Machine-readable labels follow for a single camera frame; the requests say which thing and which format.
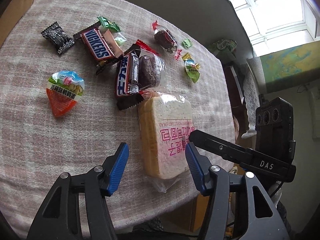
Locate colourful painting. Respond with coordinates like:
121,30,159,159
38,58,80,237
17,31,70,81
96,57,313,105
260,41,319,94

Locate green yellow snack packet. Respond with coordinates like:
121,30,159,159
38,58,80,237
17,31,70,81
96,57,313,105
182,53,200,83

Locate Snickers bar English label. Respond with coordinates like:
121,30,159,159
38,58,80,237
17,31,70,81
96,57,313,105
73,22,124,75

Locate packaged sliced bread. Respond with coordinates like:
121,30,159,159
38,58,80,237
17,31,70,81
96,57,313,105
138,91,195,193

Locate small green candy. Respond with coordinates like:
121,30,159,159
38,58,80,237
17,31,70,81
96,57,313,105
182,38,193,49

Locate heart-shaped quail egg pack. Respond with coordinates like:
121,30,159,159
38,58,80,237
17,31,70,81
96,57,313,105
46,70,85,117

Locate white lace cloth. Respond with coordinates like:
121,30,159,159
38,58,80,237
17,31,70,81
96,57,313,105
241,57,260,139

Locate chocolate pastry red-tie wrapper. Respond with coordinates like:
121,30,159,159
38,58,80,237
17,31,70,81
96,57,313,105
152,20,182,61

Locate green snack bag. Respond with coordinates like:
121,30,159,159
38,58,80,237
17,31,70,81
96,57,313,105
207,39,238,57

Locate Snickers bar Chinese label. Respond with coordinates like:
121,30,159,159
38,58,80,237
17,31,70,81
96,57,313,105
115,44,144,111

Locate pink checked tablecloth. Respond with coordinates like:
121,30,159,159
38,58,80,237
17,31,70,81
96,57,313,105
1,0,198,237

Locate cardboard box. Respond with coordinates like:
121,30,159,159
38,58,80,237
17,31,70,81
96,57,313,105
1,0,34,46

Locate small black candy packet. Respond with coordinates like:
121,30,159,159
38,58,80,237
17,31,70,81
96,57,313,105
41,21,74,55

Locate window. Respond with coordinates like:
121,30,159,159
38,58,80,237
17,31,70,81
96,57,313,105
229,0,319,56

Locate chocolate cake clear wrapper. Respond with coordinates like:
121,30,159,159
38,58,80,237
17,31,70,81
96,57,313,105
136,40,166,92

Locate green wrapped candy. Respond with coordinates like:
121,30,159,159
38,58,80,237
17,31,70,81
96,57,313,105
97,16,121,33

